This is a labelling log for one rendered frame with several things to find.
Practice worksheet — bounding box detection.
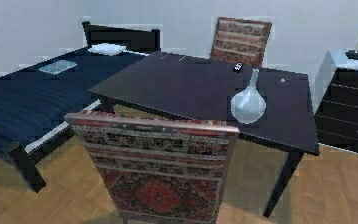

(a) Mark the black bed with blue cover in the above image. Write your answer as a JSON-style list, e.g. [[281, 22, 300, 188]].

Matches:
[[0, 21, 162, 194]]

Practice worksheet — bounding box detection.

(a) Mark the black table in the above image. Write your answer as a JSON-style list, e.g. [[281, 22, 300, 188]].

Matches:
[[87, 50, 320, 219]]

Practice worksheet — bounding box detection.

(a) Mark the red patterned chair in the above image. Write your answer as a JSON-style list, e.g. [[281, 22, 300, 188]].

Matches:
[[209, 16, 273, 68], [64, 110, 241, 224]]

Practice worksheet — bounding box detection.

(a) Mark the pale glass vase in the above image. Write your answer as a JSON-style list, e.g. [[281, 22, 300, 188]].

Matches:
[[230, 68, 267, 125]]

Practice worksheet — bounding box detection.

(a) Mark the white pillow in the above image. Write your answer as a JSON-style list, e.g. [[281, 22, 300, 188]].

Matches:
[[87, 43, 127, 57]]

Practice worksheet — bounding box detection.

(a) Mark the pale blue flat book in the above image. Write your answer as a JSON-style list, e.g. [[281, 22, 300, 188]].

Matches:
[[38, 59, 78, 76]]

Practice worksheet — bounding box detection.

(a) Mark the white black chest of drawers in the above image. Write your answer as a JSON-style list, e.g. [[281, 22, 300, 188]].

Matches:
[[314, 49, 358, 157]]

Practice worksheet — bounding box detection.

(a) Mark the small black object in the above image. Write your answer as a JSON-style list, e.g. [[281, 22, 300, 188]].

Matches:
[[345, 49, 358, 62]]

